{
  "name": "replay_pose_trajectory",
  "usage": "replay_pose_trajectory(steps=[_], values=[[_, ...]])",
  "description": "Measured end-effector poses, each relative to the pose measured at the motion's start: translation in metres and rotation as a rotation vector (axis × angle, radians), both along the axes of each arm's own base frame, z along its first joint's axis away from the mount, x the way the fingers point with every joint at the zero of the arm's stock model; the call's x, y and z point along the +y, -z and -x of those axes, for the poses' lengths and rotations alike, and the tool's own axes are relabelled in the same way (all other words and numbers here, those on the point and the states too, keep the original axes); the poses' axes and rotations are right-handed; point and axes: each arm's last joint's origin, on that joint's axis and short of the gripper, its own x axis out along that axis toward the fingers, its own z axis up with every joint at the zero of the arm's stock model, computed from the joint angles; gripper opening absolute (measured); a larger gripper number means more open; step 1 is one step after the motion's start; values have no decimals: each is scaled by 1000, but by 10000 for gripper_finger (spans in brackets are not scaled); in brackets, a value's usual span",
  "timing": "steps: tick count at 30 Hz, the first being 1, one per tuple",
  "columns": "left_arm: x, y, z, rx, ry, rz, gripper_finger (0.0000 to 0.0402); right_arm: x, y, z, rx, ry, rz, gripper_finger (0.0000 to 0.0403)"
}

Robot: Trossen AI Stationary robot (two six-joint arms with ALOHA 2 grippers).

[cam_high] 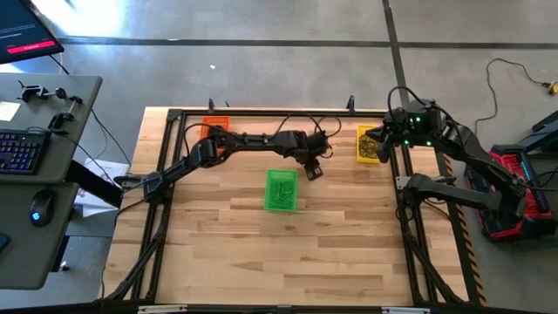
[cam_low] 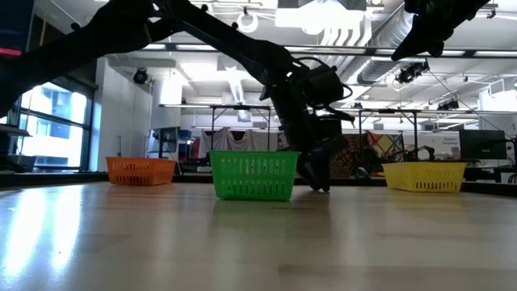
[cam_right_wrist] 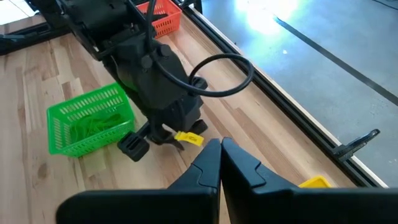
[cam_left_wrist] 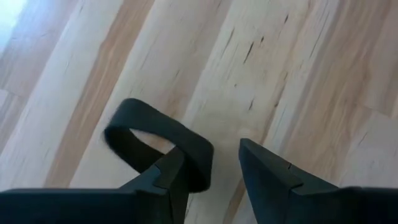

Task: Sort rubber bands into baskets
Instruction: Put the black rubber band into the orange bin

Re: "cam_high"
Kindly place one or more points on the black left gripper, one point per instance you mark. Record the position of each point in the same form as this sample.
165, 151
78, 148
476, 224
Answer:
317, 146

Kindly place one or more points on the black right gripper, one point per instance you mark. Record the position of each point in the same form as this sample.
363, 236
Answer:
414, 126

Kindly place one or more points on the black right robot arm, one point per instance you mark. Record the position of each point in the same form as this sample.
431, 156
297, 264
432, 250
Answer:
475, 161

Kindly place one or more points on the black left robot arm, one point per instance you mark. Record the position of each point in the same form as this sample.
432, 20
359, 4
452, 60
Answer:
244, 141

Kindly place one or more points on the yellow plastic basket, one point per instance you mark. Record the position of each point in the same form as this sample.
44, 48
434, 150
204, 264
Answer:
361, 131

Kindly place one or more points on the green plastic basket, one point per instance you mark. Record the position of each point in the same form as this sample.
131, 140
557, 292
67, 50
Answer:
281, 192

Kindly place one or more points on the black table edge clamp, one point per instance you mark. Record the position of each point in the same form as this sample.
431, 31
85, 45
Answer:
351, 104
212, 106

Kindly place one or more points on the orange plastic basket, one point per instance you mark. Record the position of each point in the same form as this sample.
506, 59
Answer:
215, 122

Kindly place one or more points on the yellow black hazard strip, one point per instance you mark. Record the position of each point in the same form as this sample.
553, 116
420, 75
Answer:
468, 244

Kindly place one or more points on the black equipment stand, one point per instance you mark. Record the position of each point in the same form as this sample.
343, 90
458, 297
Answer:
547, 128

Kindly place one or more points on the red and black toolbox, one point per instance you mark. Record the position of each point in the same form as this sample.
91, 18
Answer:
540, 205

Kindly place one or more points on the white paper sheets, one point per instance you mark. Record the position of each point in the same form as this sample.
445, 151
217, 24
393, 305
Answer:
104, 168

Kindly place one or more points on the black desk leg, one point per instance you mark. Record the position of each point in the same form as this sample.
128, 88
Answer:
93, 183

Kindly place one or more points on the black desk clamp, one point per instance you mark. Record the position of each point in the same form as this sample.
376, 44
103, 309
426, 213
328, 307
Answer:
61, 118
32, 91

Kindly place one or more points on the black computer mouse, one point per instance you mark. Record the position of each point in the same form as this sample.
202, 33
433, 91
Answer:
41, 209

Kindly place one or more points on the black backlit keyboard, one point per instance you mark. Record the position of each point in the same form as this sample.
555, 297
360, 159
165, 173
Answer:
22, 150

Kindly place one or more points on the grey desk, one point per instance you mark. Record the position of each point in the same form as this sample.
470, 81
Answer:
26, 261

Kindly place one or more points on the white paper note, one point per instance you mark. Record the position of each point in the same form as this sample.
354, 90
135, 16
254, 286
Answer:
8, 111

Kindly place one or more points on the black computer monitor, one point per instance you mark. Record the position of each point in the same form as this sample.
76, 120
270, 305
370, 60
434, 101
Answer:
24, 26

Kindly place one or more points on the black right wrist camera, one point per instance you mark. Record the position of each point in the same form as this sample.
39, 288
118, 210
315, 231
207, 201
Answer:
420, 117

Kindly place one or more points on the black aluminium table frame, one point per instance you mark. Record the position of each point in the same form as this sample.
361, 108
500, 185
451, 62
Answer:
261, 113

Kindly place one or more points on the white metal bracket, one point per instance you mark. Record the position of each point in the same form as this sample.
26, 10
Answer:
405, 310
161, 309

